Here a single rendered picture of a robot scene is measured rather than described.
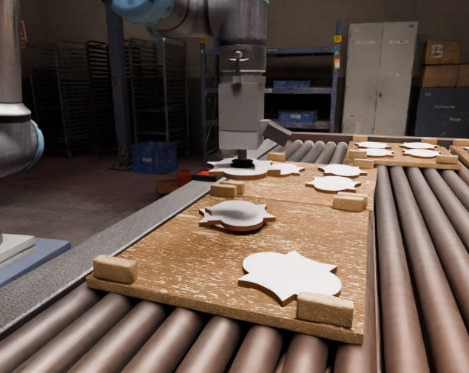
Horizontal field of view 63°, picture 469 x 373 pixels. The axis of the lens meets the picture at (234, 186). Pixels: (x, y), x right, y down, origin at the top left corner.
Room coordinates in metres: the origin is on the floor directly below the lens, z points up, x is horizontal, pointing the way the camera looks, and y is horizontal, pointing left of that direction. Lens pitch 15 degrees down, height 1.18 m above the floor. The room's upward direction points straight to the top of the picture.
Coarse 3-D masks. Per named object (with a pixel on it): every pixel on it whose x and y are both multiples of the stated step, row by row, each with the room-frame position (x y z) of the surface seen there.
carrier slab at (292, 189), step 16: (304, 176) 1.00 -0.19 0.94; (320, 176) 1.00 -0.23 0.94; (368, 176) 1.00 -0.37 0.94; (256, 192) 0.85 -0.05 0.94; (272, 192) 0.85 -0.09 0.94; (288, 192) 0.85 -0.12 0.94; (304, 192) 0.85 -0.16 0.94; (320, 192) 0.85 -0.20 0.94; (368, 192) 0.85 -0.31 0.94; (368, 208) 0.73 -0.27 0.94
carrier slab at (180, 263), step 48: (144, 240) 0.57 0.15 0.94; (192, 240) 0.57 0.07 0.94; (240, 240) 0.57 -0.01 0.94; (288, 240) 0.57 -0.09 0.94; (336, 240) 0.57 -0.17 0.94; (96, 288) 0.45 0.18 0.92; (144, 288) 0.42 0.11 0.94; (192, 288) 0.42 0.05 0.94; (240, 288) 0.42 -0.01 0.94; (336, 336) 0.34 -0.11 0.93
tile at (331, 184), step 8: (328, 176) 0.96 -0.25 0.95; (336, 176) 0.96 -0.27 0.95; (312, 184) 0.89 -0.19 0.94; (320, 184) 0.88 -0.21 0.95; (328, 184) 0.88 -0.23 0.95; (336, 184) 0.88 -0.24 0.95; (344, 184) 0.88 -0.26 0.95; (352, 184) 0.88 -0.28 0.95; (360, 184) 0.90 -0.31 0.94; (328, 192) 0.84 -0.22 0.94; (336, 192) 0.83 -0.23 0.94; (352, 192) 0.84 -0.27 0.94
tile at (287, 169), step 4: (276, 164) 1.11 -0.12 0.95; (280, 164) 1.11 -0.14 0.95; (284, 164) 1.11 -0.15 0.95; (288, 164) 1.11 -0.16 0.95; (292, 164) 1.11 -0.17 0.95; (280, 168) 1.06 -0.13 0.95; (284, 168) 1.06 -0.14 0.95; (288, 168) 1.06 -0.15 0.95; (292, 168) 1.06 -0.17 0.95; (296, 168) 1.06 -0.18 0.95; (300, 168) 1.06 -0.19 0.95; (304, 168) 1.07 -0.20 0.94; (284, 172) 1.01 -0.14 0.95; (288, 172) 1.01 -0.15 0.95; (292, 172) 1.01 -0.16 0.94; (296, 172) 1.01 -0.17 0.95; (272, 176) 1.00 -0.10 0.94; (276, 176) 0.99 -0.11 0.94; (280, 176) 0.99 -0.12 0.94; (284, 176) 0.99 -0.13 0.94; (288, 176) 1.00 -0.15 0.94
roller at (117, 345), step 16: (304, 144) 1.65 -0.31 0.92; (288, 160) 1.31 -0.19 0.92; (144, 304) 0.41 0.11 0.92; (160, 304) 0.42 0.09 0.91; (128, 320) 0.38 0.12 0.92; (144, 320) 0.39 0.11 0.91; (160, 320) 0.40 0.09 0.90; (112, 336) 0.35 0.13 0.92; (128, 336) 0.36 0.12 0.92; (144, 336) 0.37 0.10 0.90; (96, 352) 0.33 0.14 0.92; (112, 352) 0.33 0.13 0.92; (128, 352) 0.34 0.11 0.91; (80, 368) 0.30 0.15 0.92; (96, 368) 0.31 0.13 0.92; (112, 368) 0.32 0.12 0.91
